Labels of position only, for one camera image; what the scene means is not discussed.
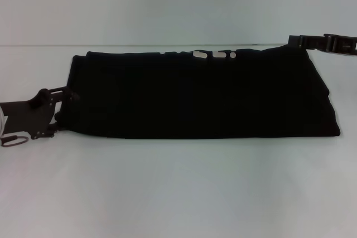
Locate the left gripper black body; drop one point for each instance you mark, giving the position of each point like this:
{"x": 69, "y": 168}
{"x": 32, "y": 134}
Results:
{"x": 28, "y": 116}

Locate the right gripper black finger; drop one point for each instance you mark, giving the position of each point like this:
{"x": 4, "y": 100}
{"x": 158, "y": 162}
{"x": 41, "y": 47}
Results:
{"x": 306, "y": 41}

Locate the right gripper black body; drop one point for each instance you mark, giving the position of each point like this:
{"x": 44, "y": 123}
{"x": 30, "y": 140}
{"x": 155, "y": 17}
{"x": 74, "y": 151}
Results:
{"x": 343, "y": 44}

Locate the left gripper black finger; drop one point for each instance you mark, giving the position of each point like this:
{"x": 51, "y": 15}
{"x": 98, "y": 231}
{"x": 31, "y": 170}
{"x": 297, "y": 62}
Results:
{"x": 67, "y": 94}
{"x": 55, "y": 125}

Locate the black shirt with FREE print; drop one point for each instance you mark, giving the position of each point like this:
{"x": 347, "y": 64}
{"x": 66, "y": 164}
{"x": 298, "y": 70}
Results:
{"x": 195, "y": 96}

